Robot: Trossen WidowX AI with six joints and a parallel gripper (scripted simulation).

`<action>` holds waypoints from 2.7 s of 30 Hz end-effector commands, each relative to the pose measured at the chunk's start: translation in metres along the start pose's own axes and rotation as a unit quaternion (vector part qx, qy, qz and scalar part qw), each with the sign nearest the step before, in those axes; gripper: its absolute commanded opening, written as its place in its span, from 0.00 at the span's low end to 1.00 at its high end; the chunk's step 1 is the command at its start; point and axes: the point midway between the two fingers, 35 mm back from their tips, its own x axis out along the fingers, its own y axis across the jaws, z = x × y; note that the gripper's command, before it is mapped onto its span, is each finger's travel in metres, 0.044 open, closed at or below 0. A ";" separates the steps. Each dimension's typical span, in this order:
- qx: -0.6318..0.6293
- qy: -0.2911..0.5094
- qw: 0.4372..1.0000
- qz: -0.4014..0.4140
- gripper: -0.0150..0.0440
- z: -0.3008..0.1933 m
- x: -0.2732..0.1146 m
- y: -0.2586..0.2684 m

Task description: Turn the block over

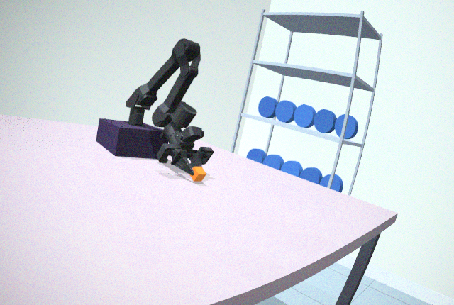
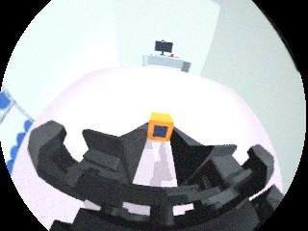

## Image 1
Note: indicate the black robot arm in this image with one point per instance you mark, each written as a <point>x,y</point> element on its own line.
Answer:
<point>173,114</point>

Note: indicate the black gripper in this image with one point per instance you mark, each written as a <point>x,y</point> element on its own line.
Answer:
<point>181,153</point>

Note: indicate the orange block with dark blue square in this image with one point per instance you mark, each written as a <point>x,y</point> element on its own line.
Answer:
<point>199,174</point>

